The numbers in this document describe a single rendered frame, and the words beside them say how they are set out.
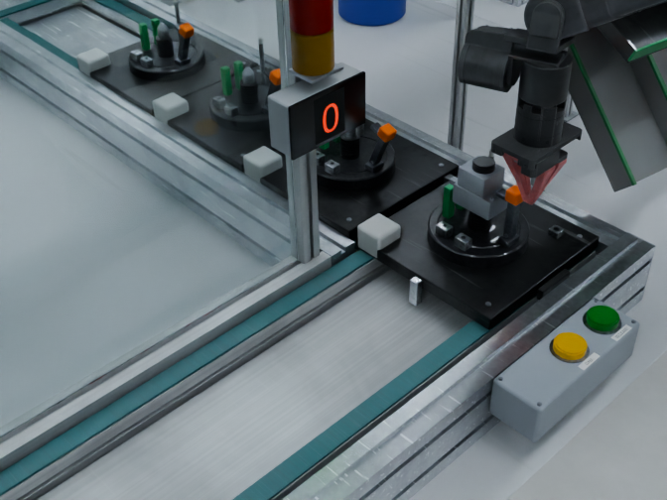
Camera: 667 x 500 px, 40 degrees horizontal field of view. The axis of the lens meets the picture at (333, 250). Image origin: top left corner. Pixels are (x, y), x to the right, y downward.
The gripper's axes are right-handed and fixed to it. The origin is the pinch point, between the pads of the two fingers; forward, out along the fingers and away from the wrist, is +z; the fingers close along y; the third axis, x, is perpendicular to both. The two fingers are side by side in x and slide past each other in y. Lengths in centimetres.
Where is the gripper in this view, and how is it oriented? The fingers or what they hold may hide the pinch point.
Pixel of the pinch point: (529, 196)
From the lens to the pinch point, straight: 120.1
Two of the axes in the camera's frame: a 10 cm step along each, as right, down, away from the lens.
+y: -7.3, 4.4, -5.3
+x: 6.8, 4.4, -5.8
